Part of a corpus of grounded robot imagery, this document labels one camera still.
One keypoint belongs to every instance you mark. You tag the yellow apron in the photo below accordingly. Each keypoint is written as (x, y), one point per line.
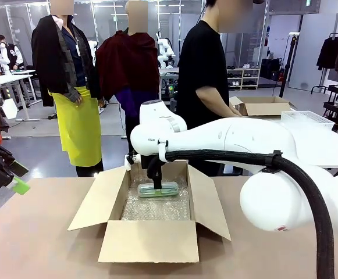
(78, 130)

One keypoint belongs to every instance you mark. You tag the white plastic basket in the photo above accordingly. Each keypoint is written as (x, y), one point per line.
(305, 120)

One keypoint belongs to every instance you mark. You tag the black hanging coat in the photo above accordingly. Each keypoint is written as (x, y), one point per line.
(328, 53)

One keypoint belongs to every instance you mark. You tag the white shoe rack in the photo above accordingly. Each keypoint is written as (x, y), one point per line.
(242, 78)

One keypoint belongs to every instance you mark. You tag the white standing desk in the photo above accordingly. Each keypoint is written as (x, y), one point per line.
(8, 80)

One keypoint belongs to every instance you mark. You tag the mannequin with black jacket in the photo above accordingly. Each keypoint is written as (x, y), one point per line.
(52, 58)

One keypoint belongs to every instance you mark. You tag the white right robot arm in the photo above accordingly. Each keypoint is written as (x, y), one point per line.
(244, 136)

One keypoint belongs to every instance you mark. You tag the mint green glasses case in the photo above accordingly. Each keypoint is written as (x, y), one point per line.
(171, 190)

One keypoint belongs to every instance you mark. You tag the person's right hand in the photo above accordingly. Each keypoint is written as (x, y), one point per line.
(236, 112)

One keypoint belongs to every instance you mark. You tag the purple garment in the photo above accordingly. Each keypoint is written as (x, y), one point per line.
(136, 101)

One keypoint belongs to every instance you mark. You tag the small cardboard box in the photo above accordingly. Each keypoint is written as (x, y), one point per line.
(261, 104)

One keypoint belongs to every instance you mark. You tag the person in black t-shirt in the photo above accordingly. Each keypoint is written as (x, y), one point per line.
(203, 58)

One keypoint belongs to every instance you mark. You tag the bubble wrap sheet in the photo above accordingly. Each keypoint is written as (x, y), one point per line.
(155, 209)

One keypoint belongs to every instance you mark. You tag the open cardboard shipping box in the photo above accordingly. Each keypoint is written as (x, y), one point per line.
(151, 241)

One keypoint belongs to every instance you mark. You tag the mannequin with maroon shawl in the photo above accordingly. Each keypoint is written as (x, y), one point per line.
(128, 64)

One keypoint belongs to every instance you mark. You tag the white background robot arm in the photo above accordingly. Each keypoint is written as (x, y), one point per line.
(164, 52)

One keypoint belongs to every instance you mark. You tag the person's right forearm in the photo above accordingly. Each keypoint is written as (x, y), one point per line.
(212, 98)

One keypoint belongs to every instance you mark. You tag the black light stand pole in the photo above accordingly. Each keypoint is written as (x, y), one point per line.
(286, 69)

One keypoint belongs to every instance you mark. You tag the white sneakers pair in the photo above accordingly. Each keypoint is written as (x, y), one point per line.
(246, 66)

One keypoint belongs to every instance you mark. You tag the black clothes rack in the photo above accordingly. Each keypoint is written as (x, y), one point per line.
(331, 87)

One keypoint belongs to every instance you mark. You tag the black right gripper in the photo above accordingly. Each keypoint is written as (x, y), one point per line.
(154, 164)

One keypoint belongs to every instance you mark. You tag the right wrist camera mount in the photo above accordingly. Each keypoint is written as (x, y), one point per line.
(132, 161)

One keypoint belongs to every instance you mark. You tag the person in varsity jacket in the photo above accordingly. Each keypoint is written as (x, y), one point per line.
(8, 55)

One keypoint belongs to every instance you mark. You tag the black luggage bags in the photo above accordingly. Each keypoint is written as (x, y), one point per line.
(269, 68)

